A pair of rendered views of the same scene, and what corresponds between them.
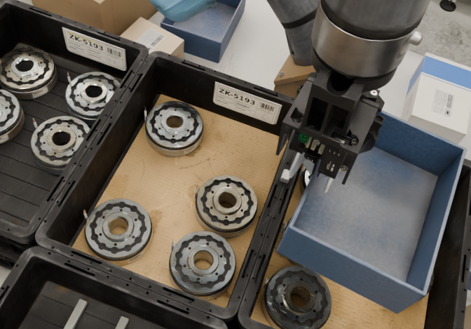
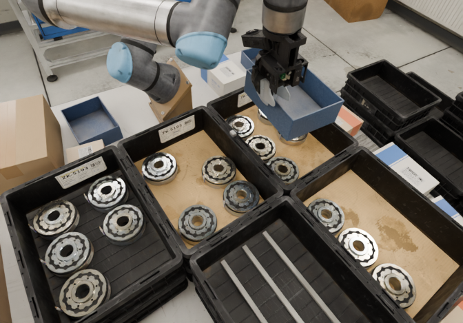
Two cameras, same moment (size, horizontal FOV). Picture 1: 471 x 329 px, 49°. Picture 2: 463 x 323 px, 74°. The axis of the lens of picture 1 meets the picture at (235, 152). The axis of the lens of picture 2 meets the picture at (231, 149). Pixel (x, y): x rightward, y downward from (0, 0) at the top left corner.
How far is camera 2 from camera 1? 0.37 m
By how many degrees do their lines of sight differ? 28
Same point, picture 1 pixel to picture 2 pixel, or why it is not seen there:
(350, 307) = (294, 157)
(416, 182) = not seen: hidden behind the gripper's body
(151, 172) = (174, 193)
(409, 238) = (308, 99)
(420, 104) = (222, 78)
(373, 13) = not seen: outside the picture
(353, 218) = (289, 109)
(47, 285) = not seen: hidden behind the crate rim
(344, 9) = (292, 2)
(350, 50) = (297, 18)
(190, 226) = (216, 193)
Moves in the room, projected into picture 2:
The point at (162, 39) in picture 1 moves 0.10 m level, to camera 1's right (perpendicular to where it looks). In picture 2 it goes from (91, 147) to (117, 133)
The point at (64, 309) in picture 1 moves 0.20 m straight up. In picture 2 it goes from (219, 274) to (220, 242)
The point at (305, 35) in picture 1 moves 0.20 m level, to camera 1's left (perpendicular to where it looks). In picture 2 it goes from (161, 85) to (111, 112)
